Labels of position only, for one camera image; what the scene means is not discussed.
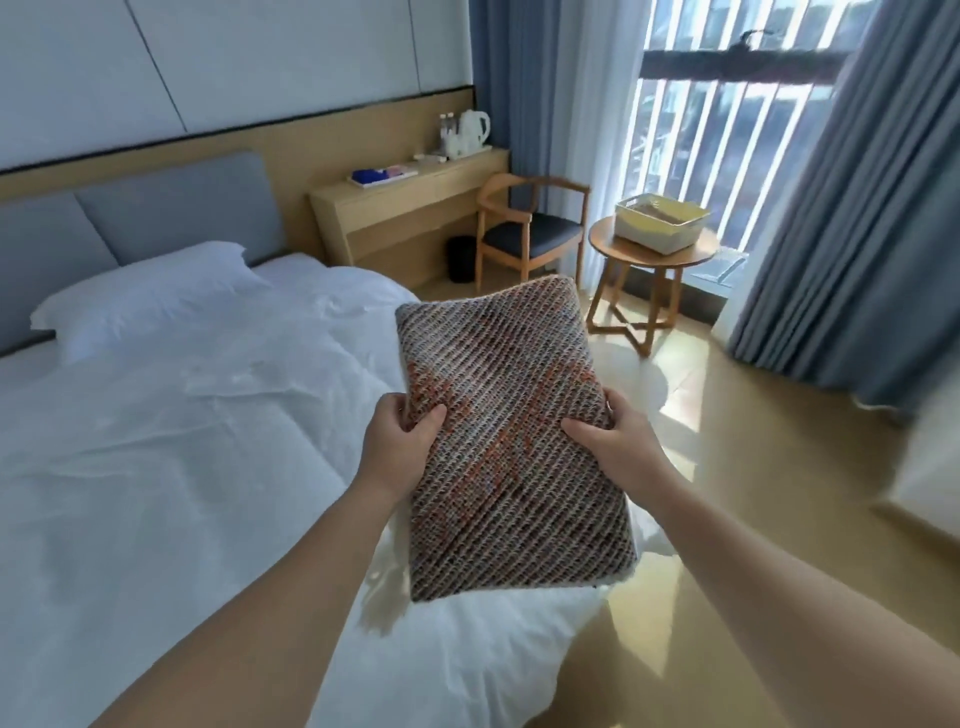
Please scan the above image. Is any person's left hand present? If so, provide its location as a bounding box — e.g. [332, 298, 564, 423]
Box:
[353, 392, 449, 504]

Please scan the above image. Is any person's right hand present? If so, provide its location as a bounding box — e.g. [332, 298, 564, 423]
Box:
[561, 387, 684, 507]

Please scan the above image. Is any brown knitted blanket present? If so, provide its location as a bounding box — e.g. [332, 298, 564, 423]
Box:
[395, 274, 639, 604]

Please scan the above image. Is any person's left forearm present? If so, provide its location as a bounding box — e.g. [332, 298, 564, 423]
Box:
[90, 474, 410, 728]

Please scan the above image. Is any person's right forearm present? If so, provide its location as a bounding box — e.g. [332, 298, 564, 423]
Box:
[651, 477, 960, 728]

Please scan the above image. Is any round wooden side table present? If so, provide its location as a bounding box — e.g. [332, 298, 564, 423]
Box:
[585, 216, 720, 358]

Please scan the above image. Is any black waste bin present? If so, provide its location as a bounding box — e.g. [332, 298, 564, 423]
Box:
[448, 236, 479, 285]

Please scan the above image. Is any wooden chair with dark seat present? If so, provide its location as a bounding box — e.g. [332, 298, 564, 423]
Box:
[475, 173, 592, 294]

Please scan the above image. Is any light wooden desk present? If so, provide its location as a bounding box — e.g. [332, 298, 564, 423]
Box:
[308, 146, 512, 292]

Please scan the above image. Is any white rectangular basket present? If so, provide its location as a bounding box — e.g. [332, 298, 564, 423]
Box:
[614, 193, 712, 256]

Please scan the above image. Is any white bed duvet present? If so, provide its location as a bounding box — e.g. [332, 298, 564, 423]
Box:
[0, 253, 676, 728]

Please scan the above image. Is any white tray with blue items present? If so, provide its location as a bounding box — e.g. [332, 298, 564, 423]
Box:
[348, 166, 419, 189]

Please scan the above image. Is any white electric kettle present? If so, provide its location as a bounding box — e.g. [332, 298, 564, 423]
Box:
[456, 109, 492, 150]

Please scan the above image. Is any white sheer curtain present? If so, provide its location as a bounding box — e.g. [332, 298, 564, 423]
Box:
[551, 0, 655, 294]

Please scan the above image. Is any white pillow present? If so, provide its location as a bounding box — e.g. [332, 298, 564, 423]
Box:
[30, 240, 273, 366]

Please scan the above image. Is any blue grey curtain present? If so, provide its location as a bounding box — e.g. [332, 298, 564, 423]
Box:
[468, 0, 562, 213]
[727, 0, 960, 425]

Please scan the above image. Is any grey padded headboard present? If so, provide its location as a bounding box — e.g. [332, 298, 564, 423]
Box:
[0, 152, 288, 357]

